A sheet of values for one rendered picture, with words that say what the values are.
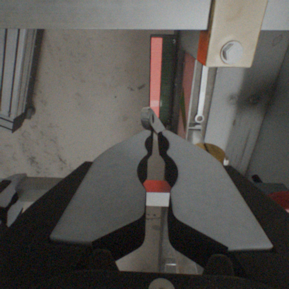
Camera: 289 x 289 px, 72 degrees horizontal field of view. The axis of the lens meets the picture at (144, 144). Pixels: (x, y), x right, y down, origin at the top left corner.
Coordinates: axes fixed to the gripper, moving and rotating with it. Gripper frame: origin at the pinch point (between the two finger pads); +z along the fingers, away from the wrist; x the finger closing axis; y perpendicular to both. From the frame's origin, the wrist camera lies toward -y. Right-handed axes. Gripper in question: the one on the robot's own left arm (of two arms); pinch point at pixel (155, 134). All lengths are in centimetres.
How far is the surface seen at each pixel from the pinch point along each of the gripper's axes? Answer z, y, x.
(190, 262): 13.4, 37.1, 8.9
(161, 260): 29, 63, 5
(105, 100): 98, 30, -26
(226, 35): 12.0, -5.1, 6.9
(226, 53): 11.0, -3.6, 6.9
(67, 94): 98, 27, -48
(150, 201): 12.2, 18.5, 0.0
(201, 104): 27.5, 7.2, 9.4
